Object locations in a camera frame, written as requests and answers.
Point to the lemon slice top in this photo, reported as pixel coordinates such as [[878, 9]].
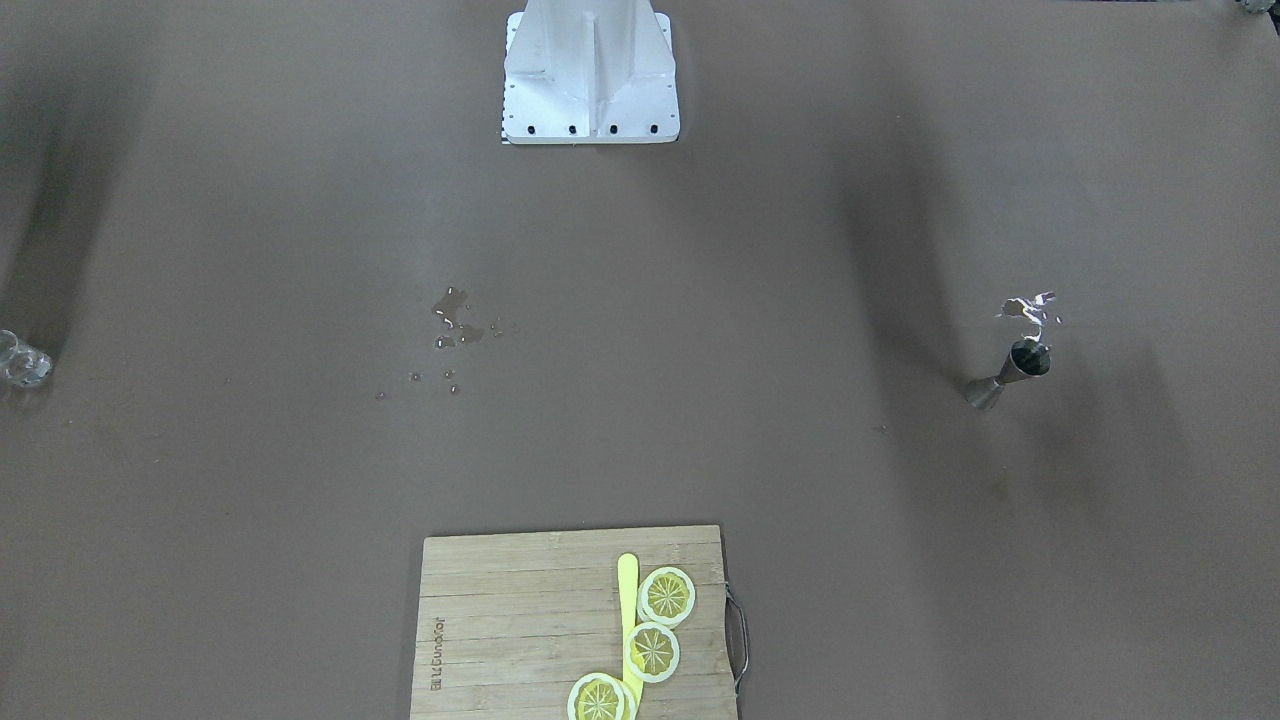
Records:
[[666, 596]]

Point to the lemon slice bottom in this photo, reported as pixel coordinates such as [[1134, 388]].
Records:
[[600, 696]]

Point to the lemon slice middle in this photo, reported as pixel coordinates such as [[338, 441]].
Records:
[[651, 653]]

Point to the clear glass shaker cup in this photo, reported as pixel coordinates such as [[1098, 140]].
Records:
[[22, 366]]

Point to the lemon slice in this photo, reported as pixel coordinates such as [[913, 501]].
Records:
[[651, 653], [600, 696], [666, 596]]

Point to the white pillar base mount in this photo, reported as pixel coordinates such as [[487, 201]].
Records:
[[589, 73]]

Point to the wooden cutting board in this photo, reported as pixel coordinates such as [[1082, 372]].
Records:
[[508, 623]]

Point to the steel jigger measuring cup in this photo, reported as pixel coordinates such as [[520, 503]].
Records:
[[1026, 359]]

